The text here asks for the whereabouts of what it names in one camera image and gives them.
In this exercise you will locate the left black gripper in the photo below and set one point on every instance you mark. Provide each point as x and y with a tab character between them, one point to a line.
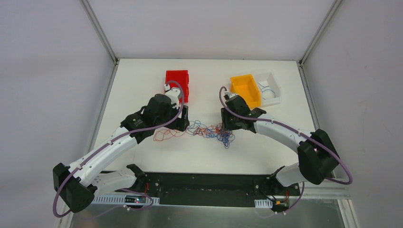
183	120

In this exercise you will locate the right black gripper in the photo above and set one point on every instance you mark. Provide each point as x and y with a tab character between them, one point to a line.
227	119

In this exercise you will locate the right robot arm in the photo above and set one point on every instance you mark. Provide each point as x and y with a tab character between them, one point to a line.
317	157

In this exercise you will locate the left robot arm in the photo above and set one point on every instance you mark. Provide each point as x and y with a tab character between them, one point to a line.
78	183

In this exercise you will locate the orange plastic bin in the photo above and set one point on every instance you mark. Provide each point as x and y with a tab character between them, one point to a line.
246	87

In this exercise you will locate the red plastic bin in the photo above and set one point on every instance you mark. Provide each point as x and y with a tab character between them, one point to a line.
180	77

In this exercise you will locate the clear plastic bin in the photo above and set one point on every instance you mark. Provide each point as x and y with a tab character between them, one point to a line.
270	90

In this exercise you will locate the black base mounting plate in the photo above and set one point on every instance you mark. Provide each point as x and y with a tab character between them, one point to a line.
216	190

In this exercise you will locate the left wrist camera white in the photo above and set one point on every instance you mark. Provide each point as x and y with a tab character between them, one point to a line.
174	94

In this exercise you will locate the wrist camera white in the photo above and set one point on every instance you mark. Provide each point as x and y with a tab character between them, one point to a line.
228	95
174	94

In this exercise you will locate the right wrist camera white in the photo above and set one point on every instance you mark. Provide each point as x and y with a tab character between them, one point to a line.
228	95

